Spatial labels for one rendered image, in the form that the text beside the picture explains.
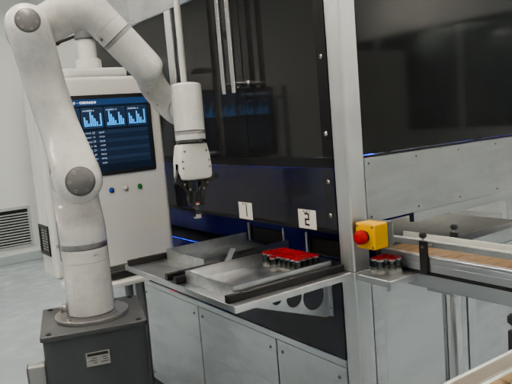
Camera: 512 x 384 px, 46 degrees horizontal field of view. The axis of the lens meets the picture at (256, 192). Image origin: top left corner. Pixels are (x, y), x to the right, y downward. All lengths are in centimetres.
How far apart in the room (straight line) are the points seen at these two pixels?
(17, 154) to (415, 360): 560
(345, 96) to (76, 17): 73
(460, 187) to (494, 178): 19
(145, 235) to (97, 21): 111
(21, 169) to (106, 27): 545
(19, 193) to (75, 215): 538
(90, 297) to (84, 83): 102
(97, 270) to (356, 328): 75
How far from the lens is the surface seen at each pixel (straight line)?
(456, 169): 206
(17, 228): 701
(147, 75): 162
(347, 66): 171
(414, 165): 190
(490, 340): 233
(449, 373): 182
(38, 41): 153
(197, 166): 165
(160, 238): 252
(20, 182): 699
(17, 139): 698
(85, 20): 162
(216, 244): 223
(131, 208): 245
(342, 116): 170
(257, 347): 227
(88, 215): 163
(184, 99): 164
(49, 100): 157
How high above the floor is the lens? 134
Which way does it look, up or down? 7 degrees down
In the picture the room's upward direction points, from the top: 5 degrees counter-clockwise
